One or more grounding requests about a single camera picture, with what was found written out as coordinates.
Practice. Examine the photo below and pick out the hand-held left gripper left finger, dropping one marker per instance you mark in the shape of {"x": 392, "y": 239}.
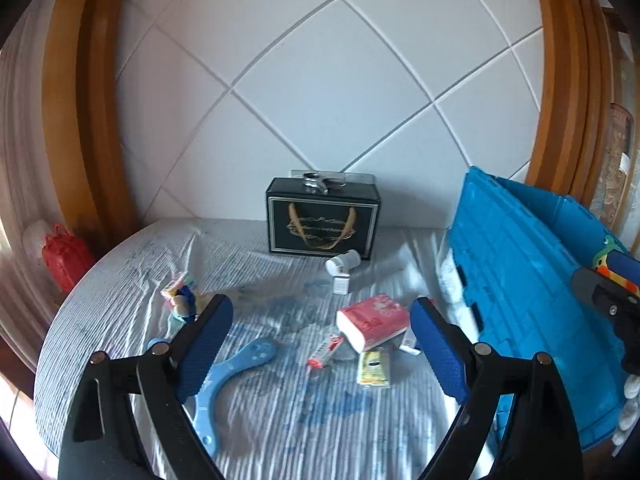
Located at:
{"x": 205, "y": 345}

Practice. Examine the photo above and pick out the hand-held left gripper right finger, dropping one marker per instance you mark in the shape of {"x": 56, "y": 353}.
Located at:
{"x": 440, "y": 350}

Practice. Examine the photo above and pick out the blue plastic folding crate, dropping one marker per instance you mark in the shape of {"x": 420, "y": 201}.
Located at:
{"x": 520, "y": 285}

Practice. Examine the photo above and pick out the red white ointment tube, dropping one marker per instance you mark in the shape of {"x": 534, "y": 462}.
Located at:
{"x": 326, "y": 351}

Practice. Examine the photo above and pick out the person's right hand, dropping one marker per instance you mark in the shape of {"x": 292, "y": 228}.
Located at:
{"x": 627, "y": 407}

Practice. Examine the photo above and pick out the light blue plastic hanger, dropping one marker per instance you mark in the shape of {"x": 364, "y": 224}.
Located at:
{"x": 245, "y": 357}

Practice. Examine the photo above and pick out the yellow sachet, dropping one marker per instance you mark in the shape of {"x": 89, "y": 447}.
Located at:
{"x": 374, "y": 370}

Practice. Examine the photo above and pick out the white fluffy cloth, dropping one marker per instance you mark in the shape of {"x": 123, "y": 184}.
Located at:
{"x": 447, "y": 280}

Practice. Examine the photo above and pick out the red tissue pack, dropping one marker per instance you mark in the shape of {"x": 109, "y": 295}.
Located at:
{"x": 372, "y": 317}

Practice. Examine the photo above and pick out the blue white striped bedsheet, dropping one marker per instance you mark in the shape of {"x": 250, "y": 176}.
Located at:
{"x": 280, "y": 435}

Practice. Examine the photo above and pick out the small white medicine box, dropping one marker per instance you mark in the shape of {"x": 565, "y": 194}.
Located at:
{"x": 341, "y": 284}

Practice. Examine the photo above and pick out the white pill bottle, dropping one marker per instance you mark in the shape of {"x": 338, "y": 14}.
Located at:
{"x": 342, "y": 261}

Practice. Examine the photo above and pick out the patterned fabric panel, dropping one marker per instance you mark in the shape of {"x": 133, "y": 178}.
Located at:
{"x": 617, "y": 160}

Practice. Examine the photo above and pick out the red handbag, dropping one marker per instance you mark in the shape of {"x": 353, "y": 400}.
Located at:
{"x": 65, "y": 260}

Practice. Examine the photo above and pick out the silver metal clip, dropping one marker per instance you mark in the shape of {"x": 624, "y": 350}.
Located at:
{"x": 315, "y": 182}

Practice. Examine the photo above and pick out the white bag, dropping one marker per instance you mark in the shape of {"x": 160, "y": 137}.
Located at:
{"x": 34, "y": 237}

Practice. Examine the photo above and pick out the sheer white curtain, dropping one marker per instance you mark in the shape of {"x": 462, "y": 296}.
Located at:
{"x": 20, "y": 160}

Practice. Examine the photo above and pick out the wooden headboard post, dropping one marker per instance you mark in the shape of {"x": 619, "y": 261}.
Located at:
{"x": 565, "y": 110}
{"x": 95, "y": 110}

